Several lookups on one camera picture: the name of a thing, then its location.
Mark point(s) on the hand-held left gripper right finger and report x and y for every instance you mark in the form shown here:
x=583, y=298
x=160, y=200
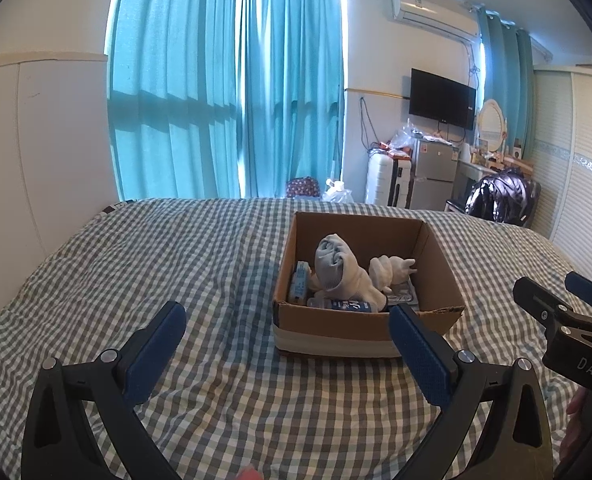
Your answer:
x=418, y=356

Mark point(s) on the white air conditioner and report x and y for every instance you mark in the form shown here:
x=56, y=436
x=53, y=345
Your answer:
x=433, y=15

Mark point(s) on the white plastic bag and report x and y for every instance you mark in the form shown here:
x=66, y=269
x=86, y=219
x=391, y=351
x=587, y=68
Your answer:
x=337, y=192

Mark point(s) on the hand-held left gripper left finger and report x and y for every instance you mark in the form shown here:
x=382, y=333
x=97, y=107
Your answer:
x=156, y=351

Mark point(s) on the black wall television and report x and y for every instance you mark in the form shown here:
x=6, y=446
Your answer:
x=441, y=97

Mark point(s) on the white oval mirror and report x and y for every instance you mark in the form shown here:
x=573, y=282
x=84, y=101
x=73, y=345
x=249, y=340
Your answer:
x=492, y=122

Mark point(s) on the white sock with grey cuff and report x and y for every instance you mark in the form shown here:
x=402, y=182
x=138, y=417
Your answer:
x=336, y=270

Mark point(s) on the blue and white tissue packet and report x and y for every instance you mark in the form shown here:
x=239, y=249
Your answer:
x=301, y=285

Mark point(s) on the person's right hand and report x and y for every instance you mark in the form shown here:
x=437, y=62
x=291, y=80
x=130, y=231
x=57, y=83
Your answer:
x=575, y=412

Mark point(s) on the silver foil packet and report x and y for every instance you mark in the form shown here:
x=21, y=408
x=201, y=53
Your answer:
x=404, y=295

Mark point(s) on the brown cardboard box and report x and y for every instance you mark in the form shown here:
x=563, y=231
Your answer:
x=346, y=331

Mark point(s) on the clear plastic bag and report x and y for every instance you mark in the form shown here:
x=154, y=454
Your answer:
x=405, y=135

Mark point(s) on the white louvred wardrobe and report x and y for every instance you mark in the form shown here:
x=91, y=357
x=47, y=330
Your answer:
x=576, y=175

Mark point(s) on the silver fridge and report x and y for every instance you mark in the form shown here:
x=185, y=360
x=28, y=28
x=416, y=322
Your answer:
x=433, y=172

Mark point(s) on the wide teal curtain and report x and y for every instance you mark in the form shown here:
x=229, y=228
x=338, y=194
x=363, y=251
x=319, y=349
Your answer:
x=171, y=85

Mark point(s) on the white suitcase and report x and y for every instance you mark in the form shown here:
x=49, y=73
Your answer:
x=383, y=180

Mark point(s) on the floral bag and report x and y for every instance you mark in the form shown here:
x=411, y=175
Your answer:
x=302, y=188

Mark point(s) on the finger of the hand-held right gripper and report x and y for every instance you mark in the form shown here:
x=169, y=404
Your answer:
x=587, y=289
x=541, y=305

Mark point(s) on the narrow teal curtain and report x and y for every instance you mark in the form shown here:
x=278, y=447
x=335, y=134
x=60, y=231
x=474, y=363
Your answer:
x=508, y=75

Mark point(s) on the checkered bed sheet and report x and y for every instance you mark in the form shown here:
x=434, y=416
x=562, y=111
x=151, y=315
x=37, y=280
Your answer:
x=176, y=260

